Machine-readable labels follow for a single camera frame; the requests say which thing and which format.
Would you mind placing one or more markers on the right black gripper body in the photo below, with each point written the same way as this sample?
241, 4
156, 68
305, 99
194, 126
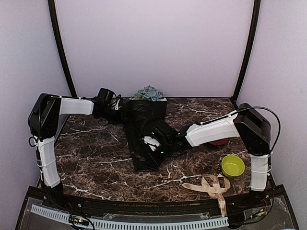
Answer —
161, 157

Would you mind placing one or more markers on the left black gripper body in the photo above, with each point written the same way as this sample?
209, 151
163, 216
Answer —
115, 118

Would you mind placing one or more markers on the black wrapping paper sheet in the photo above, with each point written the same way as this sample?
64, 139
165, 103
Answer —
142, 116

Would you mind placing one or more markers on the blue hydrangea flower stem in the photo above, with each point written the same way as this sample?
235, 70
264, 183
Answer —
149, 93

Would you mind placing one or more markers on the beige satin ribbon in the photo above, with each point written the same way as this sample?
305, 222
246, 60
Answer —
219, 186

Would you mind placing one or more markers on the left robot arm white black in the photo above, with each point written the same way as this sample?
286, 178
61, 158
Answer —
43, 122

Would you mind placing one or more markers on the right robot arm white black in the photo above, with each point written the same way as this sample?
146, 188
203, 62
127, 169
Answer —
245, 123

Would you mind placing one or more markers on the red floral plate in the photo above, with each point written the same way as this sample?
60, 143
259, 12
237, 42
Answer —
219, 142

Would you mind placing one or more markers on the lime green bowl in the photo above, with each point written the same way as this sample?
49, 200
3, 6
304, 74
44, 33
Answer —
232, 166

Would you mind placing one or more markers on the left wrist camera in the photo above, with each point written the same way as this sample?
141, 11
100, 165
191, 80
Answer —
116, 104

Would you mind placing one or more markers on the black front table rail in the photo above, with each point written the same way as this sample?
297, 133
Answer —
98, 207

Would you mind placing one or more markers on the grey slotted cable duct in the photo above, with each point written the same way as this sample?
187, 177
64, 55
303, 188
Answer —
132, 222

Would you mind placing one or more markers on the left black frame post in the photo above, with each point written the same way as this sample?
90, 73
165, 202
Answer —
60, 47

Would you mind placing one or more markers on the black frame post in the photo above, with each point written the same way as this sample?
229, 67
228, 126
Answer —
60, 47
248, 50

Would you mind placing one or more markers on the right black frame post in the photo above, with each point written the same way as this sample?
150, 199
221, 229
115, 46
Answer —
248, 50

